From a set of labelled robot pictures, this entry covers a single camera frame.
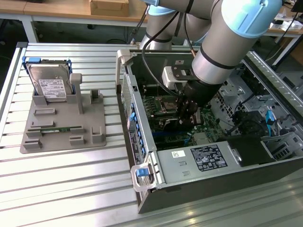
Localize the open black PC case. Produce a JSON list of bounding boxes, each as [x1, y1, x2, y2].
[[115, 48, 303, 215]]

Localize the black cooling fan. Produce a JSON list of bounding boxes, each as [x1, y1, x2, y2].
[[233, 111, 268, 138]]

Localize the gray case corner bracket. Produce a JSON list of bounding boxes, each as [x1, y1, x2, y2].
[[115, 49, 134, 86], [130, 164, 157, 192]]

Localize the black RAM slot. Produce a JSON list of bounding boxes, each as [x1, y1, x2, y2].
[[143, 88, 178, 96], [143, 84, 178, 91]]

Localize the cluttered wooden desk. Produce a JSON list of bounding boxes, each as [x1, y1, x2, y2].
[[262, 0, 303, 67]]

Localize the white flat box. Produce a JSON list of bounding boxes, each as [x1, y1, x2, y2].
[[271, 14, 296, 31]]

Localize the black camera cable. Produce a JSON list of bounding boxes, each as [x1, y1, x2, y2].
[[141, 11, 188, 96]]

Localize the green motherboard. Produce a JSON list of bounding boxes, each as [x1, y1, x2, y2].
[[141, 86, 224, 151]]

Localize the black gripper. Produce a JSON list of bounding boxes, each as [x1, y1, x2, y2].
[[177, 79, 223, 126]]

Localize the blue card retention clips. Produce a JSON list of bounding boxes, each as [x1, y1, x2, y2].
[[129, 104, 146, 164]]

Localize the black expansion slot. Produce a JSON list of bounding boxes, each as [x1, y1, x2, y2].
[[155, 140, 187, 150]]

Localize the CPU socket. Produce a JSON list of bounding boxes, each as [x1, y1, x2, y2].
[[160, 95, 178, 112]]

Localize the blue case latch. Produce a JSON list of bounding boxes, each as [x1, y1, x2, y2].
[[135, 167, 149, 178]]

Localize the black monitor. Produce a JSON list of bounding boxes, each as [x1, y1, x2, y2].
[[291, 0, 303, 13]]

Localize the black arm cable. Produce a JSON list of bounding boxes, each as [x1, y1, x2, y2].
[[131, 4, 150, 45]]

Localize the blue wire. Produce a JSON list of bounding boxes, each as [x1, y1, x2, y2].
[[265, 110, 277, 138]]

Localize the metal disk bay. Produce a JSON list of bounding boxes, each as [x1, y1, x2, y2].
[[260, 131, 302, 162]]

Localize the green RAM stick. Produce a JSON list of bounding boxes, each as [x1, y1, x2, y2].
[[27, 127, 71, 133]]

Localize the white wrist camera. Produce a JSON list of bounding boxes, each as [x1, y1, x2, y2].
[[161, 66, 194, 92]]

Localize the green graphics card black fan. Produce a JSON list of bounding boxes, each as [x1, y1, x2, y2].
[[151, 115, 202, 136]]

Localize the brown cardboard box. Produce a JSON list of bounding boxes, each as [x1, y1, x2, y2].
[[89, 0, 130, 16]]

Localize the black plastic air shroud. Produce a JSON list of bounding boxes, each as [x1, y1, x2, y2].
[[216, 136, 277, 168]]

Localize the blue disk caddy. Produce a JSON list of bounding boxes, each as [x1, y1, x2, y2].
[[21, 56, 76, 96]]

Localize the black RAM stick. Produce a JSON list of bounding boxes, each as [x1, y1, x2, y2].
[[153, 113, 178, 120]]

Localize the long wooden desk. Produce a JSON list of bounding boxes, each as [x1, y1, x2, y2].
[[0, 0, 149, 44]]

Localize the gray plastic parts rack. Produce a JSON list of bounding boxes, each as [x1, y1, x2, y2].
[[19, 73, 107, 154]]

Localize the gray power supply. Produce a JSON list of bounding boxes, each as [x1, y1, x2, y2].
[[156, 141, 240, 185]]

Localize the silver hard disk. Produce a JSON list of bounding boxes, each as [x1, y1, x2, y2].
[[27, 61, 73, 103]]

